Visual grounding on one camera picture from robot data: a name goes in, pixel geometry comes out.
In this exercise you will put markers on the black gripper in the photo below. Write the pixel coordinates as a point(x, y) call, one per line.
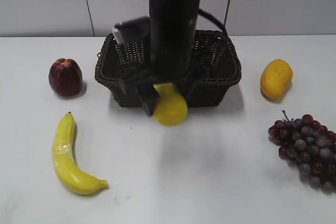
point(186, 73)

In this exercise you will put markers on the yellow lemon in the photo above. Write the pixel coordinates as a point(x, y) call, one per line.
point(171, 108)

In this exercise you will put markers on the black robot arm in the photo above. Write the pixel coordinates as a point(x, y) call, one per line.
point(184, 45)

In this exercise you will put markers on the black wicker basket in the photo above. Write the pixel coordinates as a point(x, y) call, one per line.
point(222, 70)

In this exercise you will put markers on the dark red apple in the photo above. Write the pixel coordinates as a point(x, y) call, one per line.
point(65, 77)

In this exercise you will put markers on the orange yellow mango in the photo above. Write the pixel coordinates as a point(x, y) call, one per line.
point(275, 79)

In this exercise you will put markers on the yellow banana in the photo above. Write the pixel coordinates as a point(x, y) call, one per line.
point(66, 168)

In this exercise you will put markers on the purple grape bunch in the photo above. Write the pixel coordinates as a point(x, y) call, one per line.
point(309, 146)

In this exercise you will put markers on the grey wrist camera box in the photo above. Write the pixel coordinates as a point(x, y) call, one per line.
point(132, 30)

